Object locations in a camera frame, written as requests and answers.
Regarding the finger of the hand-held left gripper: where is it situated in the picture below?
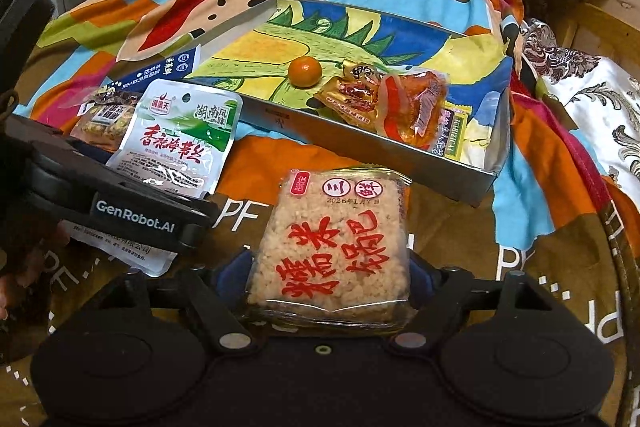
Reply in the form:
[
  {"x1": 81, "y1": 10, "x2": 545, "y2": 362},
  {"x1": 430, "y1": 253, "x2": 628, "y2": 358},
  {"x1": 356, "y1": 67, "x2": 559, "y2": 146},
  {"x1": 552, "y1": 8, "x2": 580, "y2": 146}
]
[{"x1": 174, "y1": 199, "x2": 219, "y2": 259}]

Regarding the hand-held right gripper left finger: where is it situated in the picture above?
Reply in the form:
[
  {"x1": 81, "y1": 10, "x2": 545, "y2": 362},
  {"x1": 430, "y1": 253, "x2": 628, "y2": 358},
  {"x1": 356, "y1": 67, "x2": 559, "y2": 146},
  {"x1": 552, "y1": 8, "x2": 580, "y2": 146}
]
[{"x1": 117, "y1": 252, "x2": 263, "y2": 355}]

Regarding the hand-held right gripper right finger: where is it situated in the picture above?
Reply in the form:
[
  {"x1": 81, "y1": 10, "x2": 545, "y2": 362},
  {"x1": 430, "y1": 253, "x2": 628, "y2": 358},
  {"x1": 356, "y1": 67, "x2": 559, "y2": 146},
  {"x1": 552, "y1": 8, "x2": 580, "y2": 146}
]
[{"x1": 387, "y1": 252, "x2": 540, "y2": 355}]

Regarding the white packet with green print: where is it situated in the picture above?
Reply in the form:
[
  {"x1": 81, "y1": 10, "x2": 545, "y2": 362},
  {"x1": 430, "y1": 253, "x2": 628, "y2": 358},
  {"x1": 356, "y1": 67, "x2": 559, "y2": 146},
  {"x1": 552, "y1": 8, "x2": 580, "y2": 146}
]
[{"x1": 106, "y1": 79, "x2": 245, "y2": 200}]

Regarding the clear nut bar packet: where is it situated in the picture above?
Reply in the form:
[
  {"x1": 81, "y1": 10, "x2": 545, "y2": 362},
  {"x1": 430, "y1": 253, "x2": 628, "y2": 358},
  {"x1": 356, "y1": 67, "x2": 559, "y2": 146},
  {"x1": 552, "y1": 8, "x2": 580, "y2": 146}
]
[{"x1": 70, "y1": 89, "x2": 144, "y2": 152}]

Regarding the rice cracker packet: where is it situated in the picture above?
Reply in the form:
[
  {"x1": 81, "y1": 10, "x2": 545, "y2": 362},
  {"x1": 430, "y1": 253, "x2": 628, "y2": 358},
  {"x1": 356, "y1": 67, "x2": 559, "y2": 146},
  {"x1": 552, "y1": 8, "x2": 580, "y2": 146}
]
[{"x1": 244, "y1": 167, "x2": 417, "y2": 334}]

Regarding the yellow green snack packet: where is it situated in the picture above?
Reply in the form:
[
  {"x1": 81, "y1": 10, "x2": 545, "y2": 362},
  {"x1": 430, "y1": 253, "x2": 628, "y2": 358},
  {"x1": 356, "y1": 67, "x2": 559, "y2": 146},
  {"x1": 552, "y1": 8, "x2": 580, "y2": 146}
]
[{"x1": 429, "y1": 102, "x2": 494, "y2": 168}]

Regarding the clear packet with orange snack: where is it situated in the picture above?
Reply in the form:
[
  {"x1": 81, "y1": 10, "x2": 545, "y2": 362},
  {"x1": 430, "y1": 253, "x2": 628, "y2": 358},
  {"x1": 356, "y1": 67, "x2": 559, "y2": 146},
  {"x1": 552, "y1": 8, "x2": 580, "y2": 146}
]
[{"x1": 375, "y1": 69, "x2": 452, "y2": 151}]

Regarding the orange tangerine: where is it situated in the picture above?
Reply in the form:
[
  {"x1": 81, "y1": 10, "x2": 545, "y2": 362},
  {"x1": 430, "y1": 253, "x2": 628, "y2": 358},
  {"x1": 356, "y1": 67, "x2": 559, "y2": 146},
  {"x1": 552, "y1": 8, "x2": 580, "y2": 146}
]
[{"x1": 287, "y1": 56, "x2": 323, "y2": 88}]

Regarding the red gold snack packet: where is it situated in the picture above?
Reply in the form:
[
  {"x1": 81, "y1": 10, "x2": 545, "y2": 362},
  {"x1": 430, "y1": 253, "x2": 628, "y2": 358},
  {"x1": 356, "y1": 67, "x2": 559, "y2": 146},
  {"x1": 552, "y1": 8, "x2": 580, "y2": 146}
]
[{"x1": 315, "y1": 74, "x2": 387, "y2": 128}]

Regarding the small brown snack packet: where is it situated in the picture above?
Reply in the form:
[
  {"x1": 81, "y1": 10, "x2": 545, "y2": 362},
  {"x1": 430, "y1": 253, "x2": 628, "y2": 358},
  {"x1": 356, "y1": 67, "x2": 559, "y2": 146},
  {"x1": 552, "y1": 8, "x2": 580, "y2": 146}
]
[{"x1": 342, "y1": 62, "x2": 382, "y2": 84}]

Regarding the grey box with dinosaur drawing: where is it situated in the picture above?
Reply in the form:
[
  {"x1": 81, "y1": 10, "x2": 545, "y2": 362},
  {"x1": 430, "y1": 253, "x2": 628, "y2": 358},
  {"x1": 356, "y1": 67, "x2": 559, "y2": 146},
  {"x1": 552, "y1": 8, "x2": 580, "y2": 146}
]
[{"x1": 106, "y1": 0, "x2": 514, "y2": 208}]

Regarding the person's left hand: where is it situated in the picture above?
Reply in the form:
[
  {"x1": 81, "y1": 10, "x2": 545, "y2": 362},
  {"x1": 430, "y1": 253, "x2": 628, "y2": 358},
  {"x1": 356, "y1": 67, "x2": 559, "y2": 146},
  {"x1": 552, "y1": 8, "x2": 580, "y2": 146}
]
[{"x1": 0, "y1": 219, "x2": 71, "y2": 323}]

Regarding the colourful printed blanket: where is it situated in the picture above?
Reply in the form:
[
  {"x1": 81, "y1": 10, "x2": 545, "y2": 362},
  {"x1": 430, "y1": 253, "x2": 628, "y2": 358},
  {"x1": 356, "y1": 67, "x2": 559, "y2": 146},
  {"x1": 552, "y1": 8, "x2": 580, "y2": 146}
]
[{"x1": 0, "y1": 0, "x2": 640, "y2": 427}]

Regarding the floral white pillow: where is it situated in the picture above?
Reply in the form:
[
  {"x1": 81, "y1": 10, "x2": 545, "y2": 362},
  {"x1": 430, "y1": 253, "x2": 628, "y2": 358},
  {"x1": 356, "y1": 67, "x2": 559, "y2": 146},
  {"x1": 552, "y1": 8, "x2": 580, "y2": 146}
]
[{"x1": 520, "y1": 19, "x2": 640, "y2": 188}]

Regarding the brown twine string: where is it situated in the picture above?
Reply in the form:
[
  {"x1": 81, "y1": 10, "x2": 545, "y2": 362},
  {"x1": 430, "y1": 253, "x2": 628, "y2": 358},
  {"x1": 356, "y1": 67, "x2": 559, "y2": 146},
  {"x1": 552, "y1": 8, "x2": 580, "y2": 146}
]
[{"x1": 0, "y1": 89, "x2": 22, "y2": 120}]

